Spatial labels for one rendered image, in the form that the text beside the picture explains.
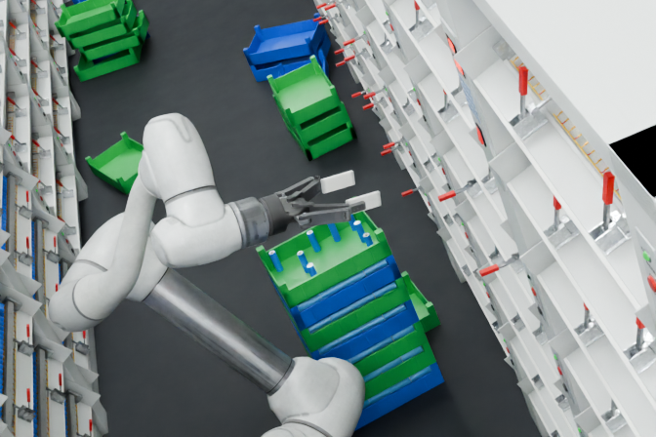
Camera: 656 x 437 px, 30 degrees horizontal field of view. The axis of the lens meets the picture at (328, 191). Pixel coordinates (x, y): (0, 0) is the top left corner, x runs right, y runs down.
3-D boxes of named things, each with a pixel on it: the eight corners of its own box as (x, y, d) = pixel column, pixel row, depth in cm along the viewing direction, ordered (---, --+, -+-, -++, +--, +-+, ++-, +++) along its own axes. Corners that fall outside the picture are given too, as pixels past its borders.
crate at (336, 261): (289, 309, 311) (278, 287, 307) (266, 269, 328) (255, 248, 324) (392, 255, 315) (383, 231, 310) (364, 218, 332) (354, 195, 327)
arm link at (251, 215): (245, 257, 229) (274, 248, 231) (238, 213, 225) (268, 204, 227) (229, 238, 236) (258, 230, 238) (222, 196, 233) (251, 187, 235)
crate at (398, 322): (321, 374, 325) (310, 353, 320) (297, 333, 341) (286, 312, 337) (420, 320, 328) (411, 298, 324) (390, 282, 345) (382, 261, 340)
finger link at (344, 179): (323, 193, 243) (321, 192, 243) (355, 184, 245) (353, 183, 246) (321, 179, 241) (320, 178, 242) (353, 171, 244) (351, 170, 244)
